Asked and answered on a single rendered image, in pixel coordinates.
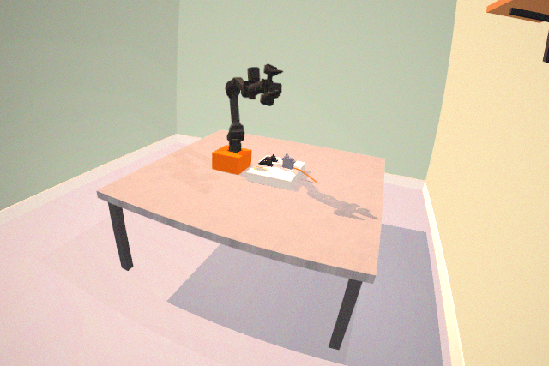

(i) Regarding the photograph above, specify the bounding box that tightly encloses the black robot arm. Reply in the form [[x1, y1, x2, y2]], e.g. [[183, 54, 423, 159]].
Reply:
[[225, 67, 282, 153]]

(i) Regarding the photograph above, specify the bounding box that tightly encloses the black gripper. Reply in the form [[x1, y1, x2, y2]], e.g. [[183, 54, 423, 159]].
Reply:
[[254, 64, 284, 106]]

